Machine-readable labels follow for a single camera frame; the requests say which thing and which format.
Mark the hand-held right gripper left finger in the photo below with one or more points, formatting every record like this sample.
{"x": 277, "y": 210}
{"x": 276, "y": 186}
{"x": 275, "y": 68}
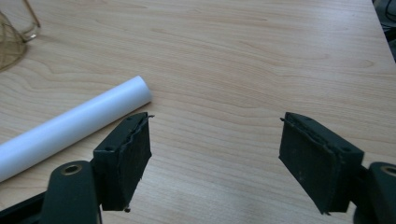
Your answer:
{"x": 124, "y": 168}

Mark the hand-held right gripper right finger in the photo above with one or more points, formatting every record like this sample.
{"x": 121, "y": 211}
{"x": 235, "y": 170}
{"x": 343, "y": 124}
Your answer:
{"x": 314, "y": 168}

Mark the white plastic tube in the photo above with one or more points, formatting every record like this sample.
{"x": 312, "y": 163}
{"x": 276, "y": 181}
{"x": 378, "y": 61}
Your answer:
{"x": 71, "y": 124}

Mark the clear glass pitcher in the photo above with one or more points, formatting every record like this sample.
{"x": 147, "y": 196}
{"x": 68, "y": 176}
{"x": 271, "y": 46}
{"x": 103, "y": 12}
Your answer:
{"x": 11, "y": 46}

